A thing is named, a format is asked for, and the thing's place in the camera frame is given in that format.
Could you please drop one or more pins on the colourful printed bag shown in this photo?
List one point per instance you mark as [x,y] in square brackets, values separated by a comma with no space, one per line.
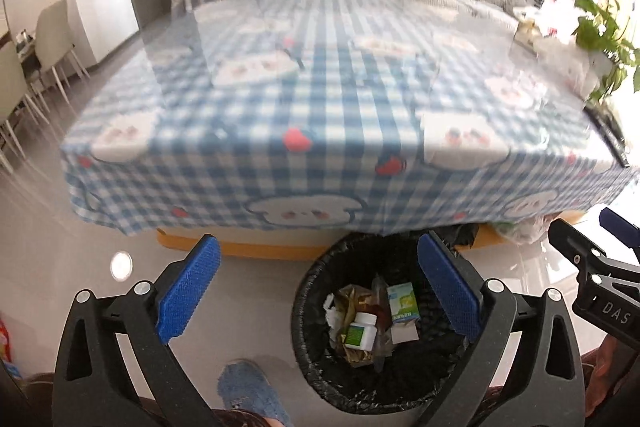
[6,347]

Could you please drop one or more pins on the white tissue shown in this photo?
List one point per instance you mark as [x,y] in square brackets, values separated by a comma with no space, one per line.
[332,314]

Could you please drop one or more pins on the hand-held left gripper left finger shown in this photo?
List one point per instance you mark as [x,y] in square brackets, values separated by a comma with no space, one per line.
[190,287]

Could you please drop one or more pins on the potted green plant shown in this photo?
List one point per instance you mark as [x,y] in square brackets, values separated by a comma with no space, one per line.
[595,27]

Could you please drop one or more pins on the white medicine box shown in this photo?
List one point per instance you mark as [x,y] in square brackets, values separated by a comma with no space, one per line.
[405,333]

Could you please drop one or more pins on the beige dining chair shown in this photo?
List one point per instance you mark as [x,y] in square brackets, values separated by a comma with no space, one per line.
[12,87]
[52,32]

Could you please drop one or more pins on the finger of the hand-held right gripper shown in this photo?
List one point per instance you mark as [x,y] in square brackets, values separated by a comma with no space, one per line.
[620,227]
[570,239]

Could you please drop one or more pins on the translucent crumpled plastic bag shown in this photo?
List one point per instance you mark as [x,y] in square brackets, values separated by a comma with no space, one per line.
[522,229]

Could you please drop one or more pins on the green medicine box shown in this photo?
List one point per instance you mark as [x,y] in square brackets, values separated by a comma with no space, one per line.
[402,302]

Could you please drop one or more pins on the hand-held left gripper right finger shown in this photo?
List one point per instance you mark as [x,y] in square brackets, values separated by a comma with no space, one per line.
[450,287]

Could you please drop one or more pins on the orange wooden table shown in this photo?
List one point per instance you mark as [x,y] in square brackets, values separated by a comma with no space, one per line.
[240,249]

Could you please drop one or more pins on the white plastic bag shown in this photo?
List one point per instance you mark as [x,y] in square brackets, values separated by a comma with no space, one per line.
[565,62]

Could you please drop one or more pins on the kraft paper box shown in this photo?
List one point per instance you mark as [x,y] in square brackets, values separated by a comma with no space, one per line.
[525,34]

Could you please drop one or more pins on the gold foil bag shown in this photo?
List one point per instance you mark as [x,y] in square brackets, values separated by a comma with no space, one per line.
[352,299]

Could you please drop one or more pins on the blue fuzzy slipper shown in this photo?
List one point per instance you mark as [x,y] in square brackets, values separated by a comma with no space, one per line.
[250,392]

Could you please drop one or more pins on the person's right hand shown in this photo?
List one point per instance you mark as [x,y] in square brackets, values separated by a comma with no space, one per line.
[612,372]

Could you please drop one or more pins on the pink clear plastic bag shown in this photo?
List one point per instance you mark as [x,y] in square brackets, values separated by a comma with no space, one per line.
[555,7]

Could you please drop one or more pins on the white pill bottle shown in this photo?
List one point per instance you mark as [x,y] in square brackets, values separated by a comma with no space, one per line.
[360,332]

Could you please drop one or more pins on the black trash bin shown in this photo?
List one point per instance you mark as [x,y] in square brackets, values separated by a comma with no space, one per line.
[320,347]

